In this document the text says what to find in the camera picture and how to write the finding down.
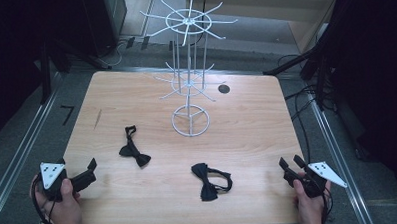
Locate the black round table grommet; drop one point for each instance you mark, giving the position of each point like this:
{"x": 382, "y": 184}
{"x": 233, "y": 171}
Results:
{"x": 223, "y": 88}

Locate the person's left hand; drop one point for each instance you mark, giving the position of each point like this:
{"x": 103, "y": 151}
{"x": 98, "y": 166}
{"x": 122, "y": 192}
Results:
{"x": 65, "y": 213}

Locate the light wooden platform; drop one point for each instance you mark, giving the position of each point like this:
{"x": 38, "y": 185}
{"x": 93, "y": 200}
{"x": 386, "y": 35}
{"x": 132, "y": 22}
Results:
{"x": 266, "y": 6}

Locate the black bow tie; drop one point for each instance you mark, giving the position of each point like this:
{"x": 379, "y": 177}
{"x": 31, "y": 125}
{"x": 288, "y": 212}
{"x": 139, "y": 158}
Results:
{"x": 133, "y": 151}
{"x": 207, "y": 186}

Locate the dark cabinet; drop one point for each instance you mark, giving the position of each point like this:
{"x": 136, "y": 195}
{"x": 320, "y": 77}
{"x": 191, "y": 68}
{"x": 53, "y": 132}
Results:
{"x": 106, "y": 21}

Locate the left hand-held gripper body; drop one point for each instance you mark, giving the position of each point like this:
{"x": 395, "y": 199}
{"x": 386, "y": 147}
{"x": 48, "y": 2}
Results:
{"x": 52, "y": 173}

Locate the person's right hand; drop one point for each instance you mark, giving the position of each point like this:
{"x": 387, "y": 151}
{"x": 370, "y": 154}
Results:
{"x": 310, "y": 211}

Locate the metal floor rail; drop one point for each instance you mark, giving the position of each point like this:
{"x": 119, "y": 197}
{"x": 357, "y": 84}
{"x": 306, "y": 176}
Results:
{"x": 338, "y": 160}
{"x": 24, "y": 144}

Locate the black metal stand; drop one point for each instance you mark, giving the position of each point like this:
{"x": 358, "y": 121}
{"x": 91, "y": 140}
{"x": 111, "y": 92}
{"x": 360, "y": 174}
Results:
{"x": 318, "y": 67}
{"x": 46, "y": 74}

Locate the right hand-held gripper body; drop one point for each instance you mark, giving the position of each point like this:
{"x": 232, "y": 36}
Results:
{"x": 317, "y": 176}

